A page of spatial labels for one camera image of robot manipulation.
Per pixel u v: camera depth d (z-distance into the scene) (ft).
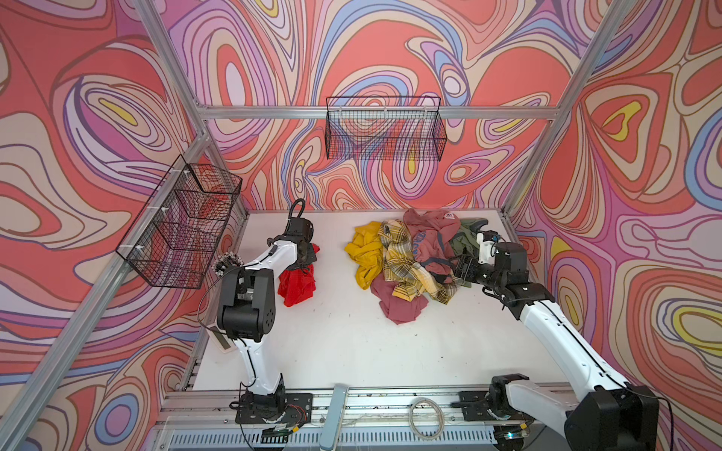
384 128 3.17
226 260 2.74
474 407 2.41
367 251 3.25
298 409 2.37
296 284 2.98
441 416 2.33
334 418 2.30
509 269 1.99
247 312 1.67
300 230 2.58
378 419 2.40
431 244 3.14
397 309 2.89
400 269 2.91
